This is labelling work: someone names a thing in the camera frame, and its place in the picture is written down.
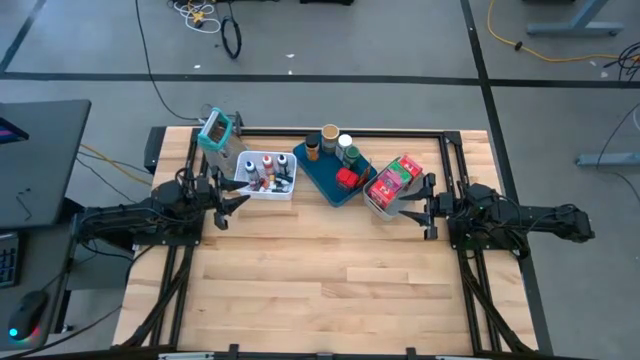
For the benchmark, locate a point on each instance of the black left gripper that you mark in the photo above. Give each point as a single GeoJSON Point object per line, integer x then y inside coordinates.
{"type": "Point", "coordinates": [207, 192]}

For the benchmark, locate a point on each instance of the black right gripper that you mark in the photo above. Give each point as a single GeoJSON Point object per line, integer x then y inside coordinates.
{"type": "Point", "coordinates": [444, 204]}

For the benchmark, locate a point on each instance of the white perforated plastic basket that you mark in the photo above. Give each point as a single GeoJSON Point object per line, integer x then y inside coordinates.
{"type": "Point", "coordinates": [240, 175]}

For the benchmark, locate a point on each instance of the small red dropper bottle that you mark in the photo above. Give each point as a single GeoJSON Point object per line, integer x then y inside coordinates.
{"type": "Point", "coordinates": [261, 186]}

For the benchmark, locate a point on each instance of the large blue food colouring bottle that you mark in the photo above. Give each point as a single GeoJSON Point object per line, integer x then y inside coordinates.
{"type": "Point", "coordinates": [251, 171]}

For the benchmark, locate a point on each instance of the red Froot Loops cereal box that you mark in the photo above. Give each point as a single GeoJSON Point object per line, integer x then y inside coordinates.
{"type": "Point", "coordinates": [382, 194]}

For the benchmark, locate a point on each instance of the green Apple Jacks cereal box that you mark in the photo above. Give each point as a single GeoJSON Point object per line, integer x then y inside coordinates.
{"type": "Point", "coordinates": [401, 171]}

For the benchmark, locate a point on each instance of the red mini cereal box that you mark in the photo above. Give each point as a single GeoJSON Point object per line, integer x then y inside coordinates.
{"type": "Point", "coordinates": [411, 165]}

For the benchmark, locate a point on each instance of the large red food colouring bottle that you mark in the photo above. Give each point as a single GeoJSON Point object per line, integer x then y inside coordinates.
{"type": "Point", "coordinates": [267, 164]}

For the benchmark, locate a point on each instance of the small black dropper bottle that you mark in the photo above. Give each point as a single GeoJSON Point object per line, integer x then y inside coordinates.
{"type": "Point", "coordinates": [285, 178]}

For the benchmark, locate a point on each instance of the large black food colouring bottle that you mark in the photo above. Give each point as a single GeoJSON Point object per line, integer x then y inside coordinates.
{"type": "Point", "coordinates": [282, 162]}

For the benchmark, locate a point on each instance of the red smoked paprika tin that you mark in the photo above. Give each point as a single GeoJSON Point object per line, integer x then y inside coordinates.
{"type": "Point", "coordinates": [346, 179]}

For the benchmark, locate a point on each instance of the green lid spice jar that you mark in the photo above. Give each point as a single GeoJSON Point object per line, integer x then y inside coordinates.
{"type": "Point", "coordinates": [351, 152]}

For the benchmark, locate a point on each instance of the black lid orange spice jar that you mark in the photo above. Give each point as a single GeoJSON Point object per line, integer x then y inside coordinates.
{"type": "Point", "coordinates": [312, 150]}

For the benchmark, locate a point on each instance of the blue plastic bin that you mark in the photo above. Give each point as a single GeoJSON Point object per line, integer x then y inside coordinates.
{"type": "Point", "coordinates": [325, 175]}

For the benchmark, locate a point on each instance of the white lid spice jar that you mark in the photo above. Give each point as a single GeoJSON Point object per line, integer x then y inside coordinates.
{"type": "Point", "coordinates": [344, 141]}

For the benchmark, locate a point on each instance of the tan lid round jar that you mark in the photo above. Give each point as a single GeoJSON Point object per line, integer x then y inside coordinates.
{"type": "Point", "coordinates": [330, 132]}

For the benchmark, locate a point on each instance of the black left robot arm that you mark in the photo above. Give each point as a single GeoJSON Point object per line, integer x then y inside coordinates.
{"type": "Point", "coordinates": [125, 215]}

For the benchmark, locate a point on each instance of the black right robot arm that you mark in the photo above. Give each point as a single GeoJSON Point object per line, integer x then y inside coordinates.
{"type": "Point", "coordinates": [540, 220]}

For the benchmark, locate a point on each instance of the clear container with teal rim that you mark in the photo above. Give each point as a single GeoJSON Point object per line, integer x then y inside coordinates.
{"type": "Point", "coordinates": [215, 132]}

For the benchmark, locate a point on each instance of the dark grey desk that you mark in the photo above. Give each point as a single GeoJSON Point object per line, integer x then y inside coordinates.
{"type": "Point", "coordinates": [45, 165]}

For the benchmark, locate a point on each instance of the grey desk foot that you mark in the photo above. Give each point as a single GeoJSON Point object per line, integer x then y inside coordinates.
{"type": "Point", "coordinates": [610, 159]}
{"type": "Point", "coordinates": [575, 27]}

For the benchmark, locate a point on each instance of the black hex keys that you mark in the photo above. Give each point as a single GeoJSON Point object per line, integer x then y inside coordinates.
{"type": "Point", "coordinates": [22, 205]}

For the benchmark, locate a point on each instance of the lit computer screen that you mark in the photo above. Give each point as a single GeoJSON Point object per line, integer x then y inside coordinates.
{"type": "Point", "coordinates": [10, 132]}

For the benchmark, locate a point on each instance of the black keyboard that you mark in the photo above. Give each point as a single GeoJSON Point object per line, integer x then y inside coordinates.
{"type": "Point", "coordinates": [9, 260]}

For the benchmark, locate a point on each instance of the black mouse with coloured light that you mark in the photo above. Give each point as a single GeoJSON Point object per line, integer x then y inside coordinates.
{"type": "Point", "coordinates": [27, 315]}

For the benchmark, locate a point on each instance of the black aluminium table frame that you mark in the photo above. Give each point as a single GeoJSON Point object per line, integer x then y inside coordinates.
{"type": "Point", "coordinates": [154, 150]}

